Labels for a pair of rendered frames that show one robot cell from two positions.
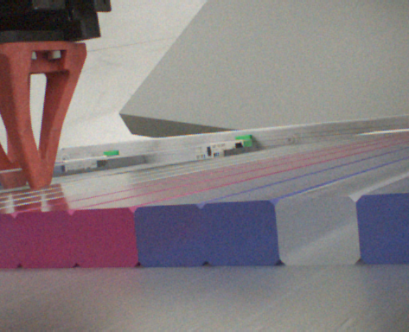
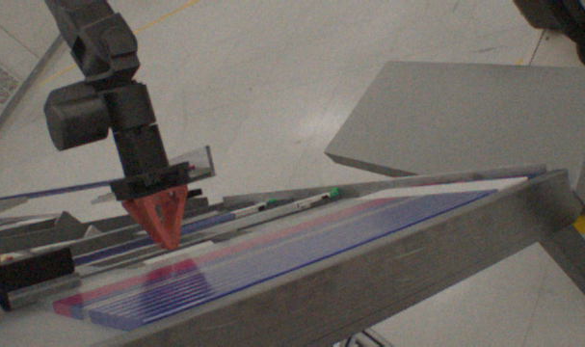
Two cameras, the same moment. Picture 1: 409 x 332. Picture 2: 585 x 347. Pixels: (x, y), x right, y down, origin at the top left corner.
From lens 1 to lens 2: 0.52 m
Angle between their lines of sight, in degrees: 24
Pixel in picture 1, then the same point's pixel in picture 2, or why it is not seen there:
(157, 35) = (431, 44)
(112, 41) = (401, 52)
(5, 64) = (143, 205)
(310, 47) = (429, 102)
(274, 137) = (348, 189)
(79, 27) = (176, 181)
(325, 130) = (369, 185)
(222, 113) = (373, 152)
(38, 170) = (170, 242)
